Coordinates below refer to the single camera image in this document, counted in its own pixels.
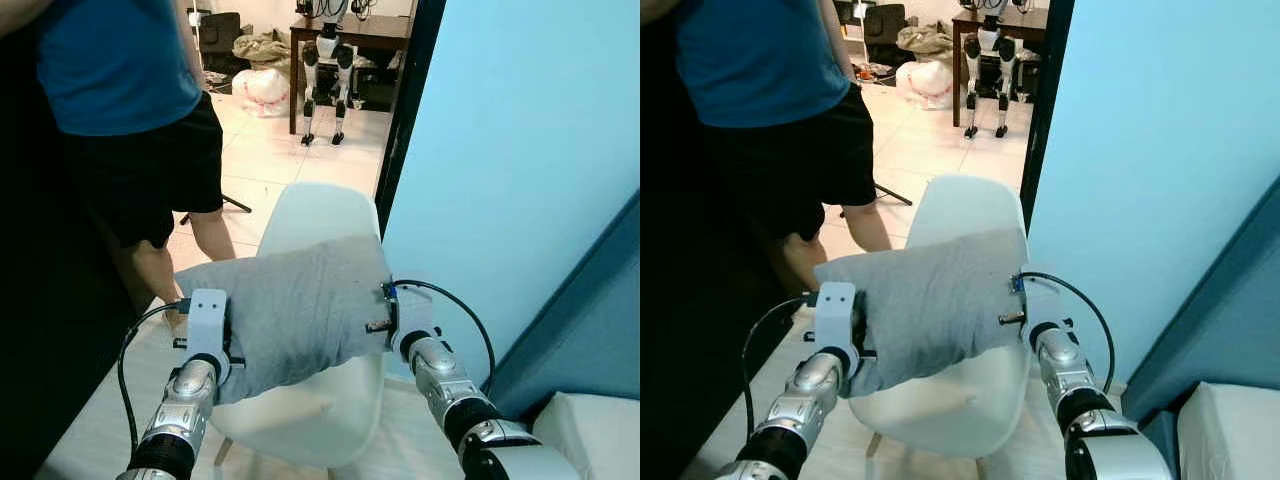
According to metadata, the black tripod leg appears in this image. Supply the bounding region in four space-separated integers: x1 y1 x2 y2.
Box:
839 182 914 217
179 194 254 227

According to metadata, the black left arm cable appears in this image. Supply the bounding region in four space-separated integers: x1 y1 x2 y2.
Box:
741 293 823 443
116 297 193 453

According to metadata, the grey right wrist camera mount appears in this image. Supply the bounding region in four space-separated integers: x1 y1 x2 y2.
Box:
386 284 437 353
1018 274 1067 347

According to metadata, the black door frame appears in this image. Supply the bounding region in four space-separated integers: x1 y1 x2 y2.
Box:
1017 0 1077 232
371 0 447 237

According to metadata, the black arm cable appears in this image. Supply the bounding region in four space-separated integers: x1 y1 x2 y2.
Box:
1020 270 1117 393
116 297 193 453
390 279 497 397
741 293 823 443

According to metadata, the dark blue panel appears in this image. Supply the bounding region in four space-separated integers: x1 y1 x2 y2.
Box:
1119 173 1280 425
488 192 641 423

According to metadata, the white plastic chair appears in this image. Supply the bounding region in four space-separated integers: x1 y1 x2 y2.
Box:
205 181 392 473
846 174 1032 463

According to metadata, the black and white humanoid robot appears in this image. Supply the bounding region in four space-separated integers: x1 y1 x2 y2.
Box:
961 0 1024 140
298 0 360 147

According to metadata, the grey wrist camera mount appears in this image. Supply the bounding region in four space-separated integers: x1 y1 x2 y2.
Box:
183 288 234 386
386 284 437 353
814 281 860 376
1018 274 1067 347

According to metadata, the white bag with red print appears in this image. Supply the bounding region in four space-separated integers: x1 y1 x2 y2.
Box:
231 67 292 117
894 59 957 110

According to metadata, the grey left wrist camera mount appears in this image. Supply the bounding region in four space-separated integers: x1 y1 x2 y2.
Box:
183 288 234 386
814 281 860 376

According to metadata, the grey fabric pillow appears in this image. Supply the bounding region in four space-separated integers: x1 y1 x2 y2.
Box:
173 234 394 406
812 227 1032 399

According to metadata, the person in blue shirt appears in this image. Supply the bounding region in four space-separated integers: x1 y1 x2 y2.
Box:
0 0 239 313
640 0 897 297

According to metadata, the dark wooden table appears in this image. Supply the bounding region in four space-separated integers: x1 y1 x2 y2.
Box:
950 6 1050 129
288 14 414 136

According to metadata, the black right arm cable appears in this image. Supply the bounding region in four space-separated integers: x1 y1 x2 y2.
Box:
1020 270 1117 393
390 279 497 397

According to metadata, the olive green bag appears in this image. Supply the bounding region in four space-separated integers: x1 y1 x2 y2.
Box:
896 21 957 64
231 29 294 72

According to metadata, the large black wardrobe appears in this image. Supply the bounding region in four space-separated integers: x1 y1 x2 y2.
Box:
0 28 136 480
640 18 793 480

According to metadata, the black office chair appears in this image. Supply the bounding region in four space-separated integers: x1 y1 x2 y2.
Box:
861 2 910 47
195 10 244 57

